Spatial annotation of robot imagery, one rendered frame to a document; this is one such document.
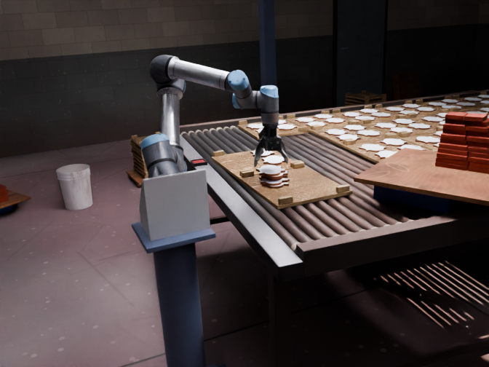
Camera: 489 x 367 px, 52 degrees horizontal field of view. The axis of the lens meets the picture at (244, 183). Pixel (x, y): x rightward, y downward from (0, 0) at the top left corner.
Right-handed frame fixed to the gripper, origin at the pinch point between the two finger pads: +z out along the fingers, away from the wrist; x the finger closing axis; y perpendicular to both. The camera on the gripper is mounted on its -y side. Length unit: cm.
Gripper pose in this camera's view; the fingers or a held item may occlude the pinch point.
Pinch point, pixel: (271, 165)
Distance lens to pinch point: 222.6
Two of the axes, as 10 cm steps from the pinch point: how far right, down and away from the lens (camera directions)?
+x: 9.8, -1.1, 1.7
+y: 1.9, 3.1, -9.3
